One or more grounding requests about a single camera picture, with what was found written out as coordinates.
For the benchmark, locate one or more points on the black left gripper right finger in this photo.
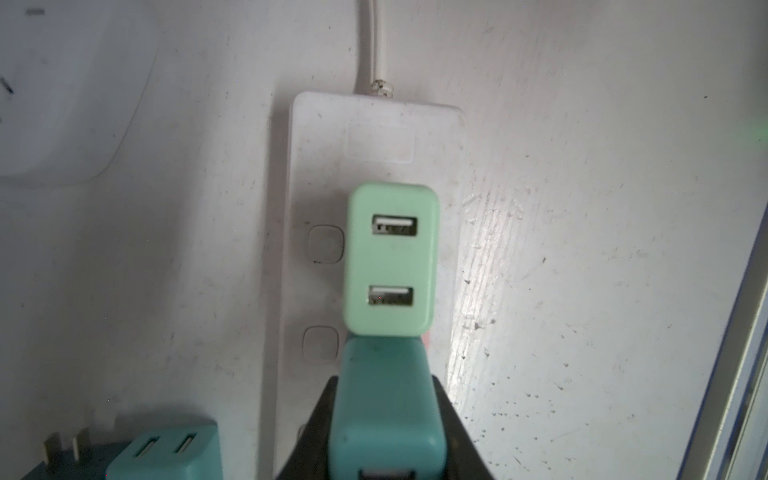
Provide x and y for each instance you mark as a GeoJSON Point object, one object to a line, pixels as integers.
{"type": "Point", "coordinates": [463, 461]}

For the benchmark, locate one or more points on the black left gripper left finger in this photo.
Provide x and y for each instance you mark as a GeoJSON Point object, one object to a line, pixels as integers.
{"type": "Point", "coordinates": [309, 458]}

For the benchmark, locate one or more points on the teal charger plug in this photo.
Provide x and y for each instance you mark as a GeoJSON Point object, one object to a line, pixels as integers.
{"type": "Point", "coordinates": [186, 452]}
{"type": "Point", "coordinates": [386, 422]}

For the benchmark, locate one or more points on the light green charger plug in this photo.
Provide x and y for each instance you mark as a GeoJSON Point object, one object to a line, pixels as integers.
{"type": "Point", "coordinates": [391, 260]}

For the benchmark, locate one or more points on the white multicolour power strip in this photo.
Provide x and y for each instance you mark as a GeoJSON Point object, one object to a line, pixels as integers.
{"type": "Point", "coordinates": [336, 143]}

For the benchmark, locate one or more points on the white square power socket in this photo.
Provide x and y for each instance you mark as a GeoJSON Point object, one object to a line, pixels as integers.
{"type": "Point", "coordinates": [72, 76]}

